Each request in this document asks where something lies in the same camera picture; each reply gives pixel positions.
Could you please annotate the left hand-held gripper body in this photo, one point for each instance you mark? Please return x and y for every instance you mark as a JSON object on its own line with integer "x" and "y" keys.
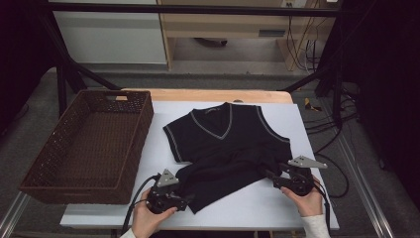
{"x": 161, "y": 198}

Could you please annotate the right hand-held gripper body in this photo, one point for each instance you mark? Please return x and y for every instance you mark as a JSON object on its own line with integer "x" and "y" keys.
{"x": 298, "y": 185}

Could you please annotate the black knit vest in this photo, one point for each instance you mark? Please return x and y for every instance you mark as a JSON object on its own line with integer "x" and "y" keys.
{"x": 224, "y": 145}

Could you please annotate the brown woven basket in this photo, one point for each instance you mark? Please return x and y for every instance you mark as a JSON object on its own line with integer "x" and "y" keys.
{"x": 89, "y": 145}

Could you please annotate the person's right hand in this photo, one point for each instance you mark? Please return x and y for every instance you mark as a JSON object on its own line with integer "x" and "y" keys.
{"x": 307, "y": 201}

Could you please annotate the person's left hand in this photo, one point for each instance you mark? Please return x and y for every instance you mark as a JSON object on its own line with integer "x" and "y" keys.
{"x": 148, "y": 221}

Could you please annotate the white table sheet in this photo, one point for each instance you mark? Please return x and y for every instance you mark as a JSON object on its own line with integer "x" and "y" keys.
{"x": 247, "y": 208}

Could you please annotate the black and yellow tape piece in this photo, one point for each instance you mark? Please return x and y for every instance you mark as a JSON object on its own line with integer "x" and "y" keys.
{"x": 310, "y": 105}

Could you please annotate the wooden table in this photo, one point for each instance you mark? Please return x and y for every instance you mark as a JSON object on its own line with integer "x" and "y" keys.
{"x": 185, "y": 95}

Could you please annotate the black metal stand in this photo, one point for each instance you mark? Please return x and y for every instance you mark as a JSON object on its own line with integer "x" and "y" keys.
{"x": 61, "y": 86}
{"x": 336, "y": 86}

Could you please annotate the black curtain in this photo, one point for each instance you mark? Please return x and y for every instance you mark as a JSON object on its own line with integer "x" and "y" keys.
{"x": 389, "y": 82}
{"x": 20, "y": 49}

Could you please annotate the dark object under desk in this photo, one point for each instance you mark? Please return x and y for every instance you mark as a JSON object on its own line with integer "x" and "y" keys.
{"x": 211, "y": 42}

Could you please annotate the light wooden desk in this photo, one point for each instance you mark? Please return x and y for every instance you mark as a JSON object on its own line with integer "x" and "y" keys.
{"x": 224, "y": 24}

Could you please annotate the white cabinet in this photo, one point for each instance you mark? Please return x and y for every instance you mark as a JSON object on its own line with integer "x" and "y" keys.
{"x": 112, "y": 39}

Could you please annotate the black metal crossbar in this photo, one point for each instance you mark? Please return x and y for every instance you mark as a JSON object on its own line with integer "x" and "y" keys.
{"x": 198, "y": 9}

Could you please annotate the aluminium floor rail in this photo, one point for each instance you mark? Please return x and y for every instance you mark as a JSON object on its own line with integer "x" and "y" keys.
{"x": 11, "y": 214}
{"x": 366, "y": 195}

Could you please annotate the white wall outlet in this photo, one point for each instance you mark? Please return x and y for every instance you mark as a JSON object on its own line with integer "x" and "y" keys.
{"x": 288, "y": 3}

